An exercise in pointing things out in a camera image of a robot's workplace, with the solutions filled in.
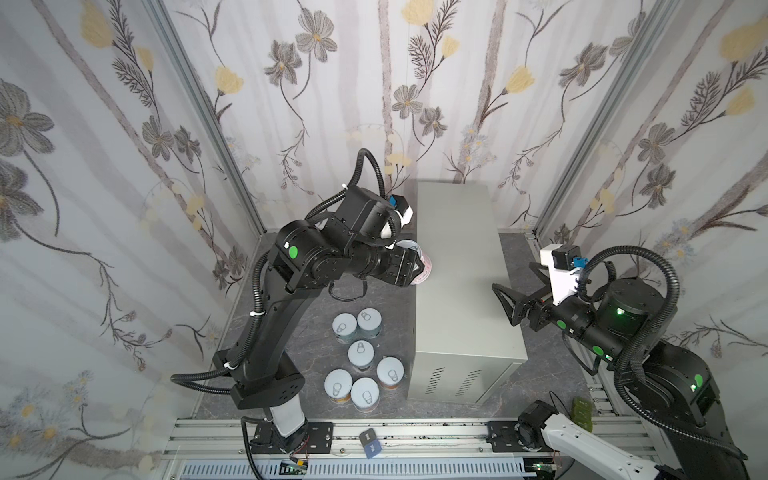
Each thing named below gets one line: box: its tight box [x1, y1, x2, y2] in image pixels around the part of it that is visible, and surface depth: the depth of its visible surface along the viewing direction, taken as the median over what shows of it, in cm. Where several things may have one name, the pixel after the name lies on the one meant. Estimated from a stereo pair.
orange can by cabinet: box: [376, 355, 405, 390], surface depth 81 cm
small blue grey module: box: [358, 428, 382, 459], surface depth 73 cm
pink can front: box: [350, 377, 380, 413], surface depth 78 cm
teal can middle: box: [347, 339, 375, 370], surface depth 85 cm
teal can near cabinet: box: [357, 307, 382, 339], surface depth 92 cm
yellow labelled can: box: [324, 368, 353, 403], surface depth 80 cm
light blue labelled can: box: [331, 312, 358, 345], surface depth 90 cm
